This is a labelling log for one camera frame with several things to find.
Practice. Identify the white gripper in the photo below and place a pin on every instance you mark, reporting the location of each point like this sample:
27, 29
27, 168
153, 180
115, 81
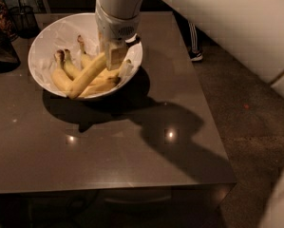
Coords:
116, 28

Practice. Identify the long top yellow banana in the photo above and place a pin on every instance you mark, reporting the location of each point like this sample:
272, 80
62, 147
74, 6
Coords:
88, 74

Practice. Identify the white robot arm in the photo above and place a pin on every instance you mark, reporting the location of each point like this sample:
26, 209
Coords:
251, 30

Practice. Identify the middle right yellow banana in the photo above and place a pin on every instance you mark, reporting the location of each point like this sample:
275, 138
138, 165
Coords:
109, 74

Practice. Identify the back yellow banana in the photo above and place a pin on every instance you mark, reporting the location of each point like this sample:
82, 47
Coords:
85, 58

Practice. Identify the front right yellow banana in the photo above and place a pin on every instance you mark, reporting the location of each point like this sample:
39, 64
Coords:
101, 86

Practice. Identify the white bowl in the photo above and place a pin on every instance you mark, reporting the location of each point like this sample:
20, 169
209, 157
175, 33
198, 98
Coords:
134, 54

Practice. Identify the dark glass bowl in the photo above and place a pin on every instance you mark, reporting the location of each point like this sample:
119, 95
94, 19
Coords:
9, 59

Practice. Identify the white paper liner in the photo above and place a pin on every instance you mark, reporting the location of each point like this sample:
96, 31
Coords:
62, 34

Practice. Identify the person's sneaker and leg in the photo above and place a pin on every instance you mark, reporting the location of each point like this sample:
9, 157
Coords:
190, 37

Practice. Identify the black mesh pen cup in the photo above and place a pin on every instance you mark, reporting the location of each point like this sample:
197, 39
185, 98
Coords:
24, 20

